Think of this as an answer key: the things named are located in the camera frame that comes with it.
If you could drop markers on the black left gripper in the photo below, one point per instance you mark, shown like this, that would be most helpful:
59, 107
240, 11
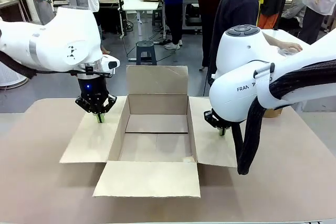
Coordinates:
93, 90

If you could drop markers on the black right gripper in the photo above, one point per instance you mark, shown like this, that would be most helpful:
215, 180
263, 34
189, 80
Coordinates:
225, 125

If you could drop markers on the brown cardboard box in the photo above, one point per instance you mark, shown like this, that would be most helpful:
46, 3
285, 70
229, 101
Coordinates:
147, 179

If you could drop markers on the person's left forearm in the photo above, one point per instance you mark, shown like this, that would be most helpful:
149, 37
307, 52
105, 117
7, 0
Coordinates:
273, 41

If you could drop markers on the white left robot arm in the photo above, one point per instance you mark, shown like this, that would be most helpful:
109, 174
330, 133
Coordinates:
52, 40

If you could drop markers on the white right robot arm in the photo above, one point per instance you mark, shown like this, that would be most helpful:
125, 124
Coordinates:
236, 51

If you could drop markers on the person's left hand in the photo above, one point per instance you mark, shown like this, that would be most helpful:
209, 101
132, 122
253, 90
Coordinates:
290, 47

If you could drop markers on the brown packing tape roll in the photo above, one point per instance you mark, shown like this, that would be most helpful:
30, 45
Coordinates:
273, 113

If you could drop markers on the black plastic stool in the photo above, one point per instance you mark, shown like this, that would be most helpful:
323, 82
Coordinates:
146, 51

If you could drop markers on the white air purifier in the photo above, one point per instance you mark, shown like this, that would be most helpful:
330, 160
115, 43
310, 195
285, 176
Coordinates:
10, 74

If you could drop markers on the black tripod pole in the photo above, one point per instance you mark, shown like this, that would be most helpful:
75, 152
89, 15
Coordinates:
120, 3

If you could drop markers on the white standing desk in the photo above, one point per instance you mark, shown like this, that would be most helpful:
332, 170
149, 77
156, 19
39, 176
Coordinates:
140, 5

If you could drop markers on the person in black t-shirt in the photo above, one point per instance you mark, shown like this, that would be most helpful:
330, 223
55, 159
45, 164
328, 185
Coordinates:
233, 11

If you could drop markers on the white side table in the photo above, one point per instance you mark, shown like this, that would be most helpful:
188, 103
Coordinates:
302, 39

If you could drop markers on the person in blue top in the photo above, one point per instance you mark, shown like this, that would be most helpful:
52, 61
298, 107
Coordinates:
173, 3

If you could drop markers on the seated person in grey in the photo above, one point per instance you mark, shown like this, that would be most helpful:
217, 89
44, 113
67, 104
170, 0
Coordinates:
295, 6

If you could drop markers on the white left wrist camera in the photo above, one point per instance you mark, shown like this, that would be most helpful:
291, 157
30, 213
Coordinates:
111, 64

